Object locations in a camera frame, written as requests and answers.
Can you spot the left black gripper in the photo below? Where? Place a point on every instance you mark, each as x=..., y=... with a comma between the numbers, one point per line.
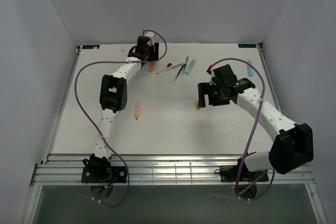
x=155, y=56

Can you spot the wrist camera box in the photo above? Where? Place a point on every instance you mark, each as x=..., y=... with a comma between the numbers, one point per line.
x=224, y=75
x=142, y=44

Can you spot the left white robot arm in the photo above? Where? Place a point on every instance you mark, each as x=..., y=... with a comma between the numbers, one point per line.
x=113, y=98

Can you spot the yellow barrel pen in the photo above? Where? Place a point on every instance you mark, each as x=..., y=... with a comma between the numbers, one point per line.
x=173, y=67

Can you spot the red tipped pen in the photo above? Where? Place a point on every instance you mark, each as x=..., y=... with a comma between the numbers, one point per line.
x=166, y=67

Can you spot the orange highlighter pen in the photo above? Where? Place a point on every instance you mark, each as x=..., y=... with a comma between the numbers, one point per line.
x=151, y=68

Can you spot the green highlighter pen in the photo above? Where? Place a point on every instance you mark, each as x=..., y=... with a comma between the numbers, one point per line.
x=190, y=66

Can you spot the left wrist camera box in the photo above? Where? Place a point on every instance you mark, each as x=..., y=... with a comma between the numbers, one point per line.
x=142, y=44

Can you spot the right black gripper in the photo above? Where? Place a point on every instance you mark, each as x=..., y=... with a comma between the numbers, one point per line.
x=205, y=88

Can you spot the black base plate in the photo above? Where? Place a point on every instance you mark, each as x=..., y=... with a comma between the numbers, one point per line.
x=228, y=173
x=116, y=174

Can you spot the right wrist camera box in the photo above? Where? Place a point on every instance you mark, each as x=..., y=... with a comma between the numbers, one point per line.
x=224, y=75

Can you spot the yellow highlighter pen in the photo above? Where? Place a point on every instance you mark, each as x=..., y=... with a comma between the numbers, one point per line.
x=137, y=110

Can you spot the blue highlighter pen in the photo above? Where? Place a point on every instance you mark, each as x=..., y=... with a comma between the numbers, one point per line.
x=250, y=70

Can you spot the teal thin pen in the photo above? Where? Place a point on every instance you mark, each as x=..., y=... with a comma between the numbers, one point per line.
x=179, y=73

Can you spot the blue capped pen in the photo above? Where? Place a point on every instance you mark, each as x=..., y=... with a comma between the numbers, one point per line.
x=185, y=66

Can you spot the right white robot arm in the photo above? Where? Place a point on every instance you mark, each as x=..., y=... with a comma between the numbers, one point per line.
x=292, y=143

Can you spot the blue corner label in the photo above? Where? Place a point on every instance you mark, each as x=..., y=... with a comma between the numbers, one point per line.
x=247, y=45
x=84, y=47

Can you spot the left blue corner label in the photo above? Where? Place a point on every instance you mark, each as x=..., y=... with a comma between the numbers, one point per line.
x=84, y=47

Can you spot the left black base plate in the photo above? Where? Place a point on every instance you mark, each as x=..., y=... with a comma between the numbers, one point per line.
x=116, y=174

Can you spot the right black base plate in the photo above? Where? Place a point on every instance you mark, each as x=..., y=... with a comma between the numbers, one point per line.
x=228, y=173

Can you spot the right blue corner label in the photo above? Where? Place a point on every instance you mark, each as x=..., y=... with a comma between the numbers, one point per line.
x=247, y=45

